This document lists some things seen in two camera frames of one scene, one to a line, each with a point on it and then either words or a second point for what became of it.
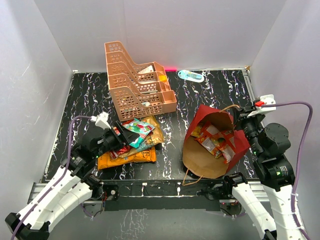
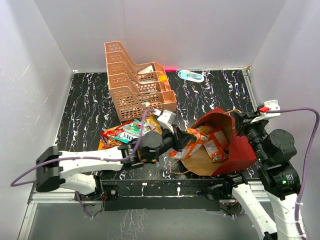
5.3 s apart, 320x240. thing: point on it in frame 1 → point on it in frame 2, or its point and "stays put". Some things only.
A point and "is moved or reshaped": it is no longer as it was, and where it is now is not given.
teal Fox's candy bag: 139,127 stays put
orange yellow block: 162,78 stays put
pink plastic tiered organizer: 137,90 stays put
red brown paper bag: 212,144 is moved or reshaped
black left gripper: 125,137 → 179,138
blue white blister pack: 191,76 stays put
